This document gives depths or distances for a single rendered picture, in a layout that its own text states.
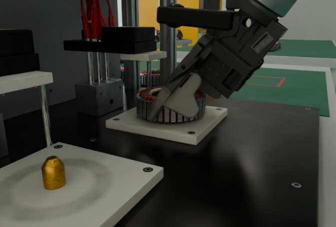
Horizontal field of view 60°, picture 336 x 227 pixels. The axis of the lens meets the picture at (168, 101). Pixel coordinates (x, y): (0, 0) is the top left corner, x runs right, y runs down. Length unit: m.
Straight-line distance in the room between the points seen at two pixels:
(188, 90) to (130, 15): 0.34
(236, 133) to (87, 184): 0.24
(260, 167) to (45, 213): 0.22
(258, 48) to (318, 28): 5.10
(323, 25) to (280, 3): 5.11
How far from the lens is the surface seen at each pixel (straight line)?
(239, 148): 0.39
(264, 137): 0.44
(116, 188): 0.28
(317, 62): 1.75
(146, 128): 0.42
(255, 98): 0.74
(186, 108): 0.40
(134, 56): 0.46
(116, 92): 0.55
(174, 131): 0.40
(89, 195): 0.27
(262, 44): 0.40
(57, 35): 0.62
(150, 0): 4.22
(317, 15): 5.49
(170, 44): 0.65
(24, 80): 0.28
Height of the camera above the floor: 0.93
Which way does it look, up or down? 15 degrees down
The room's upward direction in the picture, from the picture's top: straight up
